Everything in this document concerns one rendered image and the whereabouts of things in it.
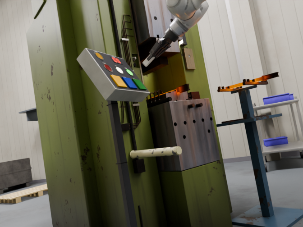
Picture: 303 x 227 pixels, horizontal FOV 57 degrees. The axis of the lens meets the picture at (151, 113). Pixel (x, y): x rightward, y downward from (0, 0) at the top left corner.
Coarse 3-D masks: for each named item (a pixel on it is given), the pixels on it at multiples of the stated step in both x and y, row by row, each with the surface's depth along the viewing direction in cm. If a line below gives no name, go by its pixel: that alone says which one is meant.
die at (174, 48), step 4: (152, 40) 193; (156, 40) 190; (148, 44) 197; (152, 44) 193; (172, 44) 198; (176, 44) 200; (140, 48) 205; (144, 48) 201; (148, 48) 197; (172, 48) 197; (176, 48) 200; (140, 52) 205; (144, 52) 201; (148, 52) 198; (164, 52) 195; (168, 52) 196; (172, 52) 198; (176, 52) 200; (140, 56) 206; (144, 56) 202; (160, 56) 203; (164, 56) 205; (168, 56) 207; (140, 60) 206
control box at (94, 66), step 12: (84, 60) 139; (96, 60) 137; (108, 60) 148; (120, 60) 162; (96, 72) 135; (108, 72) 138; (132, 72) 162; (96, 84) 135; (108, 84) 132; (108, 96) 132; (120, 96) 140; (132, 96) 148; (144, 96) 159
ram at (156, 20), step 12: (132, 0) 199; (144, 0) 189; (156, 0) 196; (132, 12) 200; (144, 12) 189; (156, 12) 194; (168, 12) 201; (144, 24) 190; (156, 24) 192; (168, 24) 199; (144, 36) 192; (156, 36) 190
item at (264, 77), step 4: (276, 72) 187; (264, 76) 194; (268, 76) 192; (272, 76) 190; (276, 76) 187; (256, 80) 198; (260, 80) 196; (264, 80) 195; (236, 84) 210; (240, 84) 207; (232, 88) 216
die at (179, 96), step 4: (168, 92) 192; (172, 92) 191; (176, 92) 193; (184, 92) 197; (156, 96) 195; (160, 96) 192; (164, 96) 188; (168, 96) 188; (172, 96) 190; (176, 96) 192; (180, 96) 194; (184, 96) 197; (148, 100) 203; (152, 100) 199; (156, 100) 195; (172, 100) 189
